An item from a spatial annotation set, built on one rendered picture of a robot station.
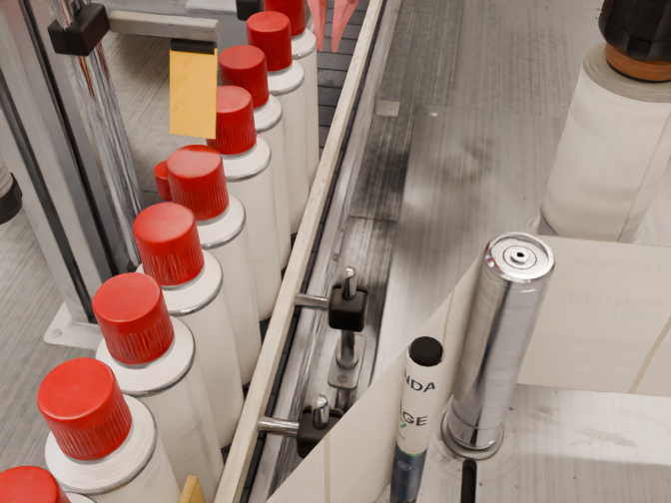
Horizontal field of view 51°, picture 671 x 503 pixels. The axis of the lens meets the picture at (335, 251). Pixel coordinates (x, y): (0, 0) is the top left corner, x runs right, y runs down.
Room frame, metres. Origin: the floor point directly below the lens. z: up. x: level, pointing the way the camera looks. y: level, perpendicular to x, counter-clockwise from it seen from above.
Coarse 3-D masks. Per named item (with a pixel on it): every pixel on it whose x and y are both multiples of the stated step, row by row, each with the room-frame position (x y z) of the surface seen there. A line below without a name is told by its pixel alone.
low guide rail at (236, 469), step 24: (360, 48) 0.74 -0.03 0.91; (360, 72) 0.71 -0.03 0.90; (336, 120) 0.60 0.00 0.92; (336, 144) 0.56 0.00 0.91; (312, 192) 0.49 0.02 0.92; (312, 216) 0.45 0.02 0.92; (312, 240) 0.43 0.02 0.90; (288, 264) 0.39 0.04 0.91; (288, 288) 0.37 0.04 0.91; (288, 312) 0.34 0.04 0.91; (264, 360) 0.30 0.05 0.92; (264, 384) 0.28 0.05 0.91; (264, 408) 0.27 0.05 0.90; (240, 432) 0.24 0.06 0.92; (240, 456) 0.22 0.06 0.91; (240, 480) 0.21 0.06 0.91
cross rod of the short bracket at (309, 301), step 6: (300, 294) 0.36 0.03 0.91; (306, 294) 0.37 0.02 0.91; (312, 294) 0.37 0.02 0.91; (294, 300) 0.36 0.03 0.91; (300, 300) 0.36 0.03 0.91; (306, 300) 0.36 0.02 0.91; (312, 300) 0.36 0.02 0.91; (318, 300) 0.36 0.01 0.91; (324, 300) 0.36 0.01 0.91; (300, 306) 0.36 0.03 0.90; (306, 306) 0.36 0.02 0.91; (312, 306) 0.36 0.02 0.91; (318, 306) 0.36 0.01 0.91; (324, 306) 0.35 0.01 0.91
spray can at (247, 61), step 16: (240, 48) 0.44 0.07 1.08; (256, 48) 0.44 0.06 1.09; (224, 64) 0.42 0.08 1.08; (240, 64) 0.42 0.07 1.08; (256, 64) 0.42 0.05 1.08; (224, 80) 0.42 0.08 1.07; (240, 80) 0.42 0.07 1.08; (256, 80) 0.42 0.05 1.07; (256, 96) 0.42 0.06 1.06; (272, 96) 0.44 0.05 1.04; (256, 112) 0.42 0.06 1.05; (272, 112) 0.42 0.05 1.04; (256, 128) 0.41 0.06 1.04; (272, 128) 0.42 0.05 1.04; (272, 144) 0.42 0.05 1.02; (272, 160) 0.42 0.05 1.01; (288, 208) 0.43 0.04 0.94; (288, 224) 0.43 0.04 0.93; (288, 240) 0.43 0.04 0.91; (288, 256) 0.42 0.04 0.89
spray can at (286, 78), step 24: (264, 24) 0.48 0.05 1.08; (288, 24) 0.48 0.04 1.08; (264, 48) 0.47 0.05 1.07; (288, 48) 0.48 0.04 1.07; (288, 72) 0.47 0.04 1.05; (288, 96) 0.46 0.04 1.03; (288, 120) 0.46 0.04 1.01; (288, 144) 0.46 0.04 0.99; (288, 168) 0.46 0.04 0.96; (288, 192) 0.46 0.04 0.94
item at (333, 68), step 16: (368, 0) 0.93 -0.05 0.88; (384, 0) 0.93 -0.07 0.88; (352, 16) 0.89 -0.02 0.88; (352, 32) 0.84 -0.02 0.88; (352, 48) 0.80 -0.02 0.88; (320, 64) 0.76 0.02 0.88; (336, 64) 0.76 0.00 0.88; (368, 64) 0.81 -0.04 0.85; (320, 80) 0.73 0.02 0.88; (336, 80) 0.73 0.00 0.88; (320, 96) 0.69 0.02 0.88; (336, 96) 0.69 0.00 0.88; (320, 112) 0.66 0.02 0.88; (352, 112) 0.66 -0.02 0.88; (320, 128) 0.63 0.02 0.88; (320, 144) 0.60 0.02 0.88; (320, 160) 0.58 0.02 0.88; (336, 160) 0.58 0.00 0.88; (336, 176) 0.55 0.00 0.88; (320, 224) 0.48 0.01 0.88; (320, 240) 0.49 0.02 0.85; (304, 288) 0.40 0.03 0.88; (288, 336) 0.35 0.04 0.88; (288, 352) 0.33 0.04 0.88; (272, 400) 0.29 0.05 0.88; (256, 448) 0.25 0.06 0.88; (256, 464) 0.23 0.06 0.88
